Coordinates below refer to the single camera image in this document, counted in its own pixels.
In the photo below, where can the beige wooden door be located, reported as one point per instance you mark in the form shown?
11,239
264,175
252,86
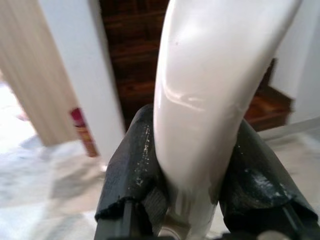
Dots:
37,75

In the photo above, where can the red spray can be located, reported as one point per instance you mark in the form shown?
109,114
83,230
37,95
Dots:
83,132

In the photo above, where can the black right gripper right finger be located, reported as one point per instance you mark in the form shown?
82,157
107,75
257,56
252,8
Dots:
255,175

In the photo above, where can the dark wooden staircase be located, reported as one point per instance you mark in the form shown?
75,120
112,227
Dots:
140,62

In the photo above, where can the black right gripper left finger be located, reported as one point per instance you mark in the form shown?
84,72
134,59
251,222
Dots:
132,165

